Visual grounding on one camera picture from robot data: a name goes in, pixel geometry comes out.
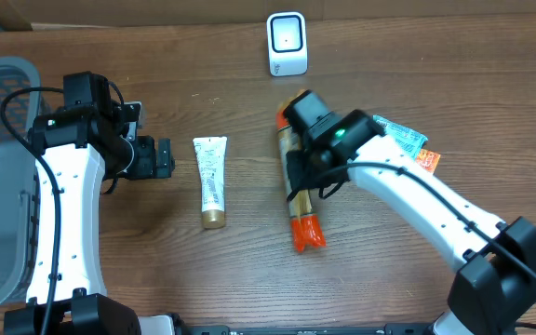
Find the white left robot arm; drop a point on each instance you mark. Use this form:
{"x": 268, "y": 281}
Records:
{"x": 90, "y": 139}

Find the red white small packet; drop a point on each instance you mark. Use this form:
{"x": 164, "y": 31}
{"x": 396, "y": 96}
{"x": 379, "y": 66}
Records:
{"x": 428, "y": 160}

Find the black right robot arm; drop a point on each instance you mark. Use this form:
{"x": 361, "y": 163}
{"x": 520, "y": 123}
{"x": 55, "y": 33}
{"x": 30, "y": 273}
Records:
{"x": 494, "y": 262}

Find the cardboard back wall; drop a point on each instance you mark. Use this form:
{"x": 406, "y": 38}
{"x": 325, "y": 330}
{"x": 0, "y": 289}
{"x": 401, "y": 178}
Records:
{"x": 19, "y": 15}

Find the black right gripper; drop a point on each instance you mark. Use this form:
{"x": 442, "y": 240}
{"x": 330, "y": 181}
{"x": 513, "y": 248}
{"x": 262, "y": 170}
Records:
{"x": 304, "y": 178}

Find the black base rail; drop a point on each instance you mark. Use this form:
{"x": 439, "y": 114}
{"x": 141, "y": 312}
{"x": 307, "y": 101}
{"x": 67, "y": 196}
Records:
{"x": 388, "y": 329}

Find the white tube gold cap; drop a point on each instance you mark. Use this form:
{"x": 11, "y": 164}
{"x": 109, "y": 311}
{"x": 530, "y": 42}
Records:
{"x": 210, "y": 155}

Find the teal snack packet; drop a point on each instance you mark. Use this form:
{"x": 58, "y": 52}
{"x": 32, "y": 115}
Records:
{"x": 410, "y": 140}

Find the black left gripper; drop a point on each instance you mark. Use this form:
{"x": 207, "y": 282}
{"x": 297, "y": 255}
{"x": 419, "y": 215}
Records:
{"x": 153, "y": 164}

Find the white barcode scanner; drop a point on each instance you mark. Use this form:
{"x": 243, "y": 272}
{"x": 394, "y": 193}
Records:
{"x": 287, "y": 44}

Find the orange pasta packet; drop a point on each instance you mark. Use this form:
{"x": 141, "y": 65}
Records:
{"x": 304, "y": 222}

